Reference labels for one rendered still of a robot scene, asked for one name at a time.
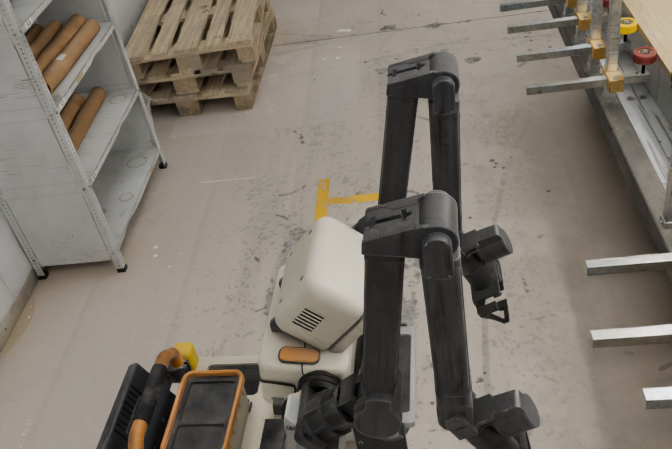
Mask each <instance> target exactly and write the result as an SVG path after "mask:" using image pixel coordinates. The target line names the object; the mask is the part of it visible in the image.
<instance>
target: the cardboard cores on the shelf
mask: <svg viewBox="0 0 672 449"><path fill-rule="evenodd" d="M99 31H100V25H99V23H98V22H97V21H96V20H93V19H88V20H87V21H86V20H85V18H84V17H83V16H81V15H79V14H75V15H73V16H72V17H71V18H70V19H69V20H68V21H67V22H66V24H65V25H64V26H63V24H62V23H61V22H59V21H57V20H52V21H50V22H49V23H48V25H47V26H46V27H45V28H44V27H43V26H42V25H40V24H33V25H32V26H31V27H30V28H29V29H28V30H27V32H26V33H25V34H24V35H25V37H26V39H27V42H28V44H29V46H30V49H31V51H32V53H33V55H34V58H35V60H36V62H37V64H38V67H39V69H40V71H41V73H42V76H43V78H44V80H45V82H46V85H47V87H48V89H49V91H50V94H52V93H53V92H54V90H55V89H56V88H57V86H58V85H59V84H60V82H61V81H62V80H63V78H64V77H65V76H66V75H67V73H68V72H69V71H70V69H71V68H72V67H73V65H74V64H75V63H76V61H77V60H78V59H79V57H80V56H81V55H82V53H83V52H84V51H85V50H86V48H87V47H88V46H89V44H90V43H91V42H92V40H93V39H94V38H95V36H96V35H97V34H98V32H99ZM105 97H106V92H105V90H104V89H103V88H101V87H94V88H93V89H92V90H91V92H90V94H89V96H88V97H87V99H86V101H85V99H84V98H83V97H82V96H81V95H79V94H76V92H75V91H73V93H72V94H71V96H70V97H69V99H68V100H67V102H66V103H65V105H64V106H63V108H62V109H61V111H60V112H59V114H60V116H61V118H62V121H63V123H64V125H65V128H66V130H67V132H68V134H69V137H70V139H71V141H72V143H73V146H74V148H75V150H76V152H77V150H78V148H79V146H80V144H81V142H82V140H83V138H84V137H85V135H86V133H87V131H88V129H89V127H90V125H91V123H92V122H93V120H94V118H95V116H96V114H97V112H98V110H99V109H100V107H101V105H102V103H103V101H104V99H105Z"/></svg>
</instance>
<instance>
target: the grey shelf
mask: <svg viewBox="0 0 672 449"><path fill-rule="evenodd" d="M100 1H101V3H102V6H103V8H102V6H101V3H100ZM104 1H105V2H104ZM105 4H106V5H105ZM106 8H107V9H106ZM103 9H104V11H103ZM104 12H105V14H106V17H107V19H106V17H105V14H104ZM108 12H109V13H108ZM75 14H79V15H81V16H83V17H84V18H85V20H86V21H87V20H88V19H93V20H96V21H97V22H98V23H99V25H100V31H99V32H98V34H97V35H96V36H95V38H94V39H93V40H92V42H91V43H90V44H89V46H88V47H87V48H86V50H85V51H84V52H83V53H82V55H81V56H80V57H79V59H78V60H77V61H76V63H75V64H74V65H73V67H72V68H71V69H70V71H69V72H68V73H67V75H66V76H65V77H64V78H63V80H62V81H61V82H60V84H59V85H58V86H57V88H56V89H55V90H54V92H53V93H52V94H50V91H49V89H48V87H47V85H46V82H45V80H44V78H43V76H42V73H41V71H40V69H39V67H38V64H37V62H36V60H35V58H34V55H33V53H32V51H31V49H30V46H29V44H28V42H27V39H26V37H25V35H24V34H25V33H26V32H27V30H28V29H29V28H30V27H31V26H32V25H33V24H37V22H38V24H40V25H42V26H43V27H44V28H45V27H46V26H47V25H48V23H49V22H50V21H52V20H57V21H59V22H61V23H62V24H63V26H64V25H65V24H66V22H67V21H68V20H69V19H70V18H71V17H72V16H73V15H75ZM109 16H110V17H109ZM110 19H111V20H110ZM36 20H37V22H36ZM107 20H108V21H107ZM33 22H34V23H33ZM114 30H115V31H114ZM112 33H113V36H114V38H113V36H112ZM116 34H117V35H116ZM117 38H118V39H117ZM114 39H115V41H114ZM24 41H25V42H24ZM118 41H119V42H118ZM115 42H116V44H117V47H118V49H117V47H116V44H115ZM18 44H20V45H18ZM14 45H15V47H16V49H17V51H18V53H17V51H16V49H15V47H14ZM120 45H121V46H120ZM20 48H21V49H22V50H21V49H20ZM121 48H122V49H121ZM118 50H119V52H118ZM122 52H123V53H122ZM22 53H24V54H22ZM119 53H120V55H121V58H122V60H121V58H120V55H119ZM18 54H19V56H20V58H21V60H22V62H23V64H22V62H21V60H20V58H19V56H18ZM123 55H124V56H123ZM25 58H26V59H25ZM125 59H126V60H125ZM122 61H123V63H122ZM26 62H28V64H27V63H26ZM126 62H127V63H126ZM123 64H124V66H125V68H124V66H123ZM23 65H24V67H25V69H26V71H27V73H28V75H27V73H26V71H25V69H24V67H23ZM127 66H128V67H127ZM29 67H30V68H29ZM125 69H126V71H125ZM128 69H129V70H128ZM31 71H32V73H31ZM126 72H127V74H128V77H129V79H128V77H127V74H126ZM28 76H29V78H30V80H31V82H32V84H33V86H32V84H31V82H30V80H29V78H28ZM33 76H34V77H33ZM131 76H132V77H131ZM132 79H133V80H132ZM35 80H36V82H35ZM129 80H130V82H129ZM133 82H134V83H133ZM130 83H131V85H132V88H131V85H130ZM37 85H38V86H37ZM33 87H34V88H33ZM94 87H101V88H103V89H104V90H105V92H106V97H105V99H104V101H103V103H102V105H101V107H100V109H99V110H98V112H97V114H96V116H95V118H94V120H93V122H92V123H91V125H90V127H89V129H88V131H87V133H86V135H85V137H84V138H83V140H82V142H81V144H80V146H79V148H78V150H77V152H76V150H75V148H74V146H73V143H72V141H71V139H70V137H69V134H68V132H67V130H66V128H65V125H64V123H63V121H62V118H61V116H60V114H59V112H60V111H61V109H62V108H63V106H64V105H65V103H66V102H67V100H68V99H69V97H70V96H71V94H72V93H73V91H75V92H76V94H79V95H81V96H82V97H83V98H84V99H85V101H86V99H87V97H88V96H89V94H90V92H91V90H92V89H93V88H94ZM34 89H35V91H34ZM39 89H40V90H39ZM41 94H42V95H41ZM136 99H137V101H136ZM139 99H140V100H139ZM137 102H138V104H137ZM140 102H141V103H140ZM138 105H139V107H140V109H139V107H138ZM140 110H141V112H140ZM141 113H142V115H143V118H144V120H143V118H142V115H141ZM146 118H147V119H146ZM48 119H49V121H48ZM52 119H53V120H52ZM144 121H145V123H144ZM147 121H148V122H147ZM49 122H50V124H51V126H52V128H53V130H54V132H53V130H52V128H51V126H50V124H49ZM54 123H55V124H54ZM145 124H146V126H147V128H146V126H145ZM148 124H149V125H148ZM56 127H57V128H56ZM147 129H148V131H147ZM58 131H59V132H58ZM148 132H149V134H148ZM54 133H55V134H54ZM65 133H66V134H65ZM55 135H56V137H57V139H58V141H59V143H58V141H57V139H56V137H55ZM59 135H60V136H59ZM149 135H150V137H151V139H150V137H149ZM153 136H154V137H153ZM61 139H62V140H61ZM154 139H155V140H154ZM151 140H152V142H151ZM155 142H156V143H155ZM63 143H64V144H63ZM152 143H153V145H154V147H153V145H152ZM59 144H60V145H59ZM156 145H157V146H156ZM60 146H61V148H62V150H63V152H64V154H63V152H62V150H61V148H60ZM65 147H66V148H65ZM72 149H73V150H72ZM67 151H68V152H67ZM64 155H65V156H64ZM68 155H70V156H68ZM65 157H66V159H67V161H68V163H69V165H68V163H67V161H66V159H65ZM70 159H71V160H70ZM157 159H159V162H160V164H159V168H160V169H166V168H167V165H168V164H167V162H166V161H165V158H164V155H163V153H162V150H161V147H160V144H159V142H158V139H157V136H156V133H155V130H154V128H153V125H152V122H151V119H150V116H149V114H148V111H147V108H146V105H145V103H144V100H143V97H142V94H141V91H140V89H139V86H138V83H137V80H136V78H135V75H134V72H133V69H132V66H131V64H130V61H129V58H128V55H127V53H126V50H125V47H124V44H123V41H122V39H121V36H120V33H119V30H118V28H117V25H116V22H115V19H114V16H113V14H112V11H111V8H110V5H109V3H108V0H0V207H1V209H2V211H3V213H4V214H5V216H6V218H7V220H8V222H9V224H10V225H11V227H12V229H13V231H14V233H15V235H16V236H17V238H18V240H19V242H20V244H21V246H22V247H23V249H24V251H25V253H26V255H27V257H28V258H29V260H30V262H31V264H32V266H33V268H34V269H35V271H36V273H37V275H38V276H37V277H38V279H39V280H43V279H47V277H48V275H49V273H48V271H43V270H42V268H41V267H43V266H53V265H64V264H75V263H86V262H97V261H108V260H113V262H114V264H115V266H116V269H117V272H118V273H122V272H126V270H127V267H128V266H127V264H126V263H125V261H124V258H123V256H122V254H121V252H120V247H121V244H122V242H123V239H124V237H125V233H126V228H127V225H128V223H129V221H130V219H131V217H132V216H133V214H134V212H135V210H136V209H137V206H138V204H139V202H140V200H141V197H142V195H143V192H144V190H145V188H146V185H147V183H148V180H149V178H150V176H151V173H152V171H153V168H154V166H155V164H156V161H157ZM110 256H111V257H110ZM114 256H115V257H114ZM111 258H112V259H111ZM115 259H116V260H115ZM38 262H39V263H40V265H41V266H40V265H39V263H38ZM117 262H118V263H117Z"/></svg>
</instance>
